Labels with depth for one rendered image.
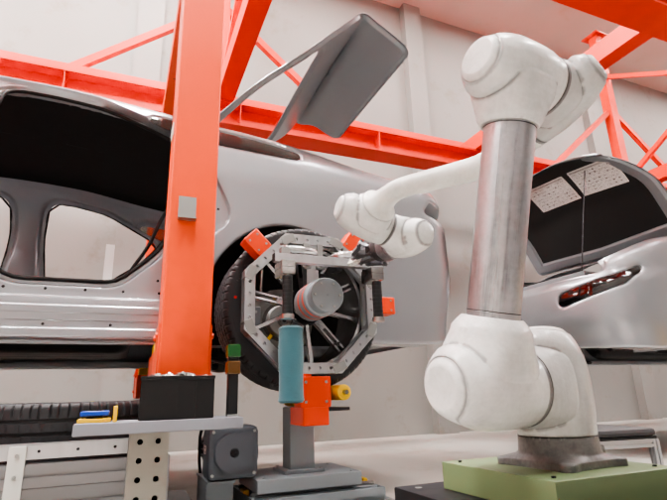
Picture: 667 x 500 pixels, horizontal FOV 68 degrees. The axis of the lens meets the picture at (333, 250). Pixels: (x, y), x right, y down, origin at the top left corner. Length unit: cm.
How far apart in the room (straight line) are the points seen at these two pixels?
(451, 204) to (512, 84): 655
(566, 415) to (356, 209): 69
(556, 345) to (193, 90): 152
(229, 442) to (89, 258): 411
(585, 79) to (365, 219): 60
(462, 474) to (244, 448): 93
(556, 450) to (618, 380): 802
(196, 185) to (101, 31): 526
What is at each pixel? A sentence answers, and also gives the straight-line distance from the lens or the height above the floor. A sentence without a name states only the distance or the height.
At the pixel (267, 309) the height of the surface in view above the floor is 91.
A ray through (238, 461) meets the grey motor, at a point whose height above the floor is 29.
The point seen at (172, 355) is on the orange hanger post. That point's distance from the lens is 168.
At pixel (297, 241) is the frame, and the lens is 195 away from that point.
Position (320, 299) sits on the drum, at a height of 83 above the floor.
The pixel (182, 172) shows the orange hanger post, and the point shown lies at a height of 128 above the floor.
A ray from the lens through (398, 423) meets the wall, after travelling 642.
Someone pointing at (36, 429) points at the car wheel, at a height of 43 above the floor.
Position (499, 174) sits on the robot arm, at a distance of 99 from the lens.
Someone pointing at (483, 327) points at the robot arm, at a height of 61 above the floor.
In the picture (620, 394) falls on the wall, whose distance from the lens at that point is 909.
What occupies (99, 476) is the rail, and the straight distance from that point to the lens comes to 177.
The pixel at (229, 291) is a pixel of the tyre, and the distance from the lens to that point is 192.
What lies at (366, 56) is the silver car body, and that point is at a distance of 395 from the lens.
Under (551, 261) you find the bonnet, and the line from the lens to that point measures 564.
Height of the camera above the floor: 50
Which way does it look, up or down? 16 degrees up
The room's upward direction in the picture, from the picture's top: 2 degrees counter-clockwise
